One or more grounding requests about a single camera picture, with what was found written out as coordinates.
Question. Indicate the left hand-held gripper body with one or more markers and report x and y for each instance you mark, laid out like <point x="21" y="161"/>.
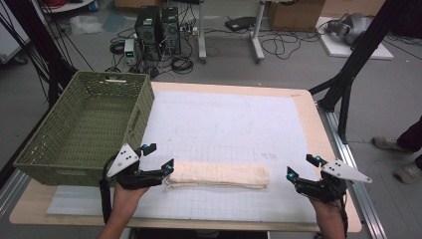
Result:
<point x="123" y="161"/>

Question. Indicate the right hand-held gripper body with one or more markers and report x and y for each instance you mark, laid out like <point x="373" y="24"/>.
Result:
<point x="338" y="171"/>

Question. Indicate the cream cloth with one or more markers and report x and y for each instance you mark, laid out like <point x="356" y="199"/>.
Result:
<point x="217" y="174"/>

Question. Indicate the green woven plastic basket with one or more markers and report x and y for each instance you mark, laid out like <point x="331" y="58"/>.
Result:
<point x="89" y="122"/>

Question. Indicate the person's left hand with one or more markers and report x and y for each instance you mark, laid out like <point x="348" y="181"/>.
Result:
<point x="127" y="199"/>

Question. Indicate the person's right hand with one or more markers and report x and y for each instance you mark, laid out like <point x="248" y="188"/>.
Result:
<point x="328" y="210"/>

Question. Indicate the white grid mat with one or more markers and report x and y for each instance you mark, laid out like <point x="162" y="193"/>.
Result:
<point x="225" y="132"/>

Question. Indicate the grey bench power supply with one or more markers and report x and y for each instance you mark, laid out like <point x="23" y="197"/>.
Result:
<point x="130" y="51"/>

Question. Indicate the white floor board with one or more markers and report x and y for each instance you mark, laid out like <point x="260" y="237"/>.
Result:
<point x="341" y="49"/>

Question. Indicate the large black computer tower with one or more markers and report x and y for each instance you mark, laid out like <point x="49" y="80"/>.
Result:
<point x="147" y="33"/>

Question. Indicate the black metal stand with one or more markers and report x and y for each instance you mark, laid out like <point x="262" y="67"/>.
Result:
<point x="43" y="49"/>
<point x="361" y="49"/>

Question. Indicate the small black computer tower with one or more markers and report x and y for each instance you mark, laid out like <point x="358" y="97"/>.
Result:
<point x="170" y="30"/>

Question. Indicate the white power strip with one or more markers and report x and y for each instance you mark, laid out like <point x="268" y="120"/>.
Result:
<point x="189" y="30"/>

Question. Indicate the white desk leg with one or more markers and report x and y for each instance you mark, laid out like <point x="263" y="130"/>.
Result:
<point x="201" y="33"/>
<point x="257" y="36"/>

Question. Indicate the clear plastic bag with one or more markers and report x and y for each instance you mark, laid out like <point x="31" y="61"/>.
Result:
<point x="85" y="25"/>

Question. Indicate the grey robot shell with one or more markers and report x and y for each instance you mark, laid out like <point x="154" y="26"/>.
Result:
<point x="351" y="26"/>

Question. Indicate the flat cardboard box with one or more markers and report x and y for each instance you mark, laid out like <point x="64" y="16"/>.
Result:
<point x="136" y="3"/>

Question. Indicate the large cardboard box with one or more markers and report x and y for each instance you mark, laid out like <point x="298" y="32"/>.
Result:
<point x="295" y="15"/>

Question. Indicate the black flat device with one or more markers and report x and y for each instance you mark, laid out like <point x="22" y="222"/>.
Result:
<point x="239" y="24"/>

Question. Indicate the white round table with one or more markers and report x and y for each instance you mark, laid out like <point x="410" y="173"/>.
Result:
<point x="66" y="5"/>

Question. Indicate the aluminium rail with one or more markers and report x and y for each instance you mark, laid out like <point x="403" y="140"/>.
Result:
<point x="355" y="179"/>
<point x="11" y="192"/>

